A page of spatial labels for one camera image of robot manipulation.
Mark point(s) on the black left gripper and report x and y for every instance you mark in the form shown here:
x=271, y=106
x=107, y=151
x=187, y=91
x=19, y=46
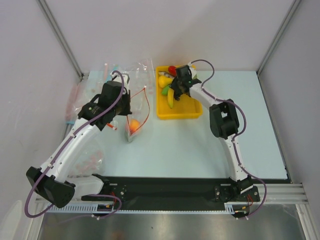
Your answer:
x=126, y=95

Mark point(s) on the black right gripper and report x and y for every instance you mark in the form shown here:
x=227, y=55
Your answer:
x=178, y=86

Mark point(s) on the yellow toy banana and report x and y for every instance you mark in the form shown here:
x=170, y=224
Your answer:
x=170, y=97

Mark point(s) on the clear orange-zipper zip bag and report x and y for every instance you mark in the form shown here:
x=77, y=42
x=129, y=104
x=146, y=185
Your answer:
x=140, y=110

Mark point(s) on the peach toy fruit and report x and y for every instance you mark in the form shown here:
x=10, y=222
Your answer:
x=133, y=125

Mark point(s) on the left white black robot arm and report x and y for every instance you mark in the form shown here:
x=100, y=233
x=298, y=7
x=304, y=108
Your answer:
x=50, y=180

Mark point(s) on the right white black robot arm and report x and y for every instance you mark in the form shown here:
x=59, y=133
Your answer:
x=223, y=121

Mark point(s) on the clear pink-zipper zip bag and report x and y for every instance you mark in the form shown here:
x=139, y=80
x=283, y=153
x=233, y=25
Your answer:
x=70, y=110

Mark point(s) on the clear small orange-zipper bag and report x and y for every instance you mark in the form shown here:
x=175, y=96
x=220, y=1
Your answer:
x=112, y=126

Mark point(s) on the dark toy grape bunch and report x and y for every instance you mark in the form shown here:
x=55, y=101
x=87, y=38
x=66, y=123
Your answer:
x=177, y=97

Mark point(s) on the red toy mango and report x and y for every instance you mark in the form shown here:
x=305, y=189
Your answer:
x=172, y=70

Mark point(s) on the green toy vegetable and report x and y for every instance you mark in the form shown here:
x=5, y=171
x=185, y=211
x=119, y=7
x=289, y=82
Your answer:
x=165, y=90

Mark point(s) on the grey toy fish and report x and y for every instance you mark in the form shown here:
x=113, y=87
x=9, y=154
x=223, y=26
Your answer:
x=163, y=73

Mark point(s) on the yellow plastic bin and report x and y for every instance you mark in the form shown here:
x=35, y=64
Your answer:
x=185, y=108

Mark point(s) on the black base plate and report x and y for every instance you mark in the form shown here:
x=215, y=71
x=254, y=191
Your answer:
x=153, y=180

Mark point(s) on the white slotted cable duct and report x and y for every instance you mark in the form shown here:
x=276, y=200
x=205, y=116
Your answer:
x=100, y=208

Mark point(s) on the left aluminium corner post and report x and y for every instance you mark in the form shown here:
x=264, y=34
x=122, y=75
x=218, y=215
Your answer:
x=53, y=24

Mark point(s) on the aluminium corner post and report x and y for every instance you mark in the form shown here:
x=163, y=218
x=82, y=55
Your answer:
x=279, y=35
x=53, y=24

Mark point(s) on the right aluminium corner post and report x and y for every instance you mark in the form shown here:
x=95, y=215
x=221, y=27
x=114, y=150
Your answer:
x=279, y=35

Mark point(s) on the aluminium front rail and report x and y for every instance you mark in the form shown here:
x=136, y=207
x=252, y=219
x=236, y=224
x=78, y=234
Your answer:
x=282, y=192

